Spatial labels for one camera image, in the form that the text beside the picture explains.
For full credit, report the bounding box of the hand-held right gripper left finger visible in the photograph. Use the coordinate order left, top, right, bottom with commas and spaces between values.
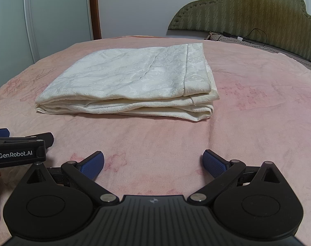
24, 151, 120, 205

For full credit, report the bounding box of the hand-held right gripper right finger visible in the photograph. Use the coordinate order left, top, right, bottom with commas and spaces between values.
187, 149, 287, 205

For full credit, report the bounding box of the white towel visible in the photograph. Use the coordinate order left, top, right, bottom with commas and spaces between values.
34, 42, 220, 122

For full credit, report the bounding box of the pink bed blanket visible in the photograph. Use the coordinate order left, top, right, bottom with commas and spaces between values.
0, 35, 311, 246

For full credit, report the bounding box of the white flower print wardrobe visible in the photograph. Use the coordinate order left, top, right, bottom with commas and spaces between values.
0, 0, 93, 94

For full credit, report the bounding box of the olive green padded headboard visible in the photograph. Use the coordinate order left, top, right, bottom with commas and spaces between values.
168, 0, 311, 66

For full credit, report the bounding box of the thin black charger cable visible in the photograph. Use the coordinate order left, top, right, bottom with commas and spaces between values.
216, 28, 268, 49

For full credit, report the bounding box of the brown wooden door frame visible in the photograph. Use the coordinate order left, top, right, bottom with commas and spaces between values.
87, 0, 102, 40

